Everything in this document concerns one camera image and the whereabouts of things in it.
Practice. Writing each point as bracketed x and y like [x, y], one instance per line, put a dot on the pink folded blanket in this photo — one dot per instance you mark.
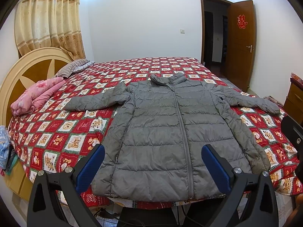
[36, 96]

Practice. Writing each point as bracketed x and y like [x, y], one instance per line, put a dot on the blue white plastic bag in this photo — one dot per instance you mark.
[4, 146]

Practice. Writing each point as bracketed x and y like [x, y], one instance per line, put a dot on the cream wooden headboard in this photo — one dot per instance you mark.
[39, 64]

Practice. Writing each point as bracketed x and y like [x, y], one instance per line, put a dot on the striped grey pillow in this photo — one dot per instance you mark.
[74, 67]

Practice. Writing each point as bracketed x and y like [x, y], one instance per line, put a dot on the brown wooden dresser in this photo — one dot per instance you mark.
[293, 104]

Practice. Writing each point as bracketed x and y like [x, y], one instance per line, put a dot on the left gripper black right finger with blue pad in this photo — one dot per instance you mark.
[261, 208]

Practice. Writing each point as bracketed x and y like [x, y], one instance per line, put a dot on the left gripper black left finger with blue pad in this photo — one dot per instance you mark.
[44, 208]

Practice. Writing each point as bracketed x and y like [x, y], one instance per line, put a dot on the beige patterned curtain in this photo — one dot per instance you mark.
[49, 23]

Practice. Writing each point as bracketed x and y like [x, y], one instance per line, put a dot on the red clothes pile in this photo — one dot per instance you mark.
[270, 98]

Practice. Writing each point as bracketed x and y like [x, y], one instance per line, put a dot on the red double happiness sticker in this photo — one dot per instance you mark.
[241, 21]

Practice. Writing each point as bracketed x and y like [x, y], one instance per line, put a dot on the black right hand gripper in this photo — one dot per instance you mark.
[293, 132]

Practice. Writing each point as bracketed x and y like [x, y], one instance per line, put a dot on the dark wooden door frame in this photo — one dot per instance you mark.
[225, 2]

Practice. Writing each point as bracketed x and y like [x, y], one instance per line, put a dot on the brown wooden door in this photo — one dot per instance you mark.
[239, 61]

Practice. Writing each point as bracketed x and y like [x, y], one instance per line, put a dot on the grey puffer jacket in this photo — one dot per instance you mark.
[153, 146]

